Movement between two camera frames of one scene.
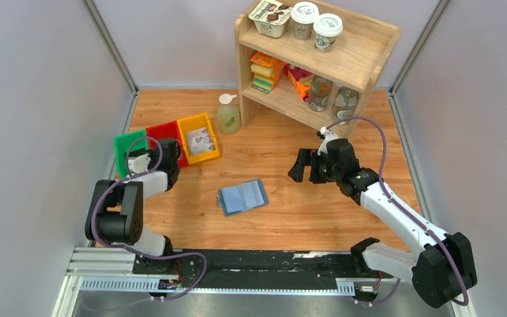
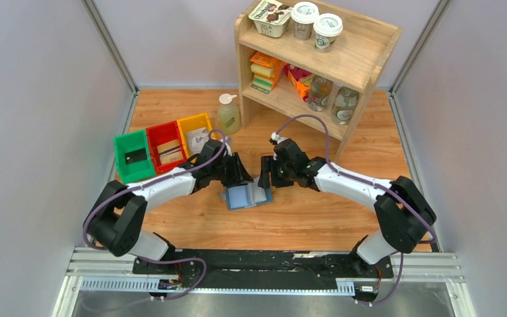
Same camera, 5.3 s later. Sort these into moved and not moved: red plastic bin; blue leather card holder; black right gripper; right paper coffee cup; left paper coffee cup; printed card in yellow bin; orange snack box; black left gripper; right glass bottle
Moved: blue leather card holder; black right gripper; black left gripper
Not moved: right glass bottle; red plastic bin; orange snack box; printed card in yellow bin; left paper coffee cup; right paper coffee cup
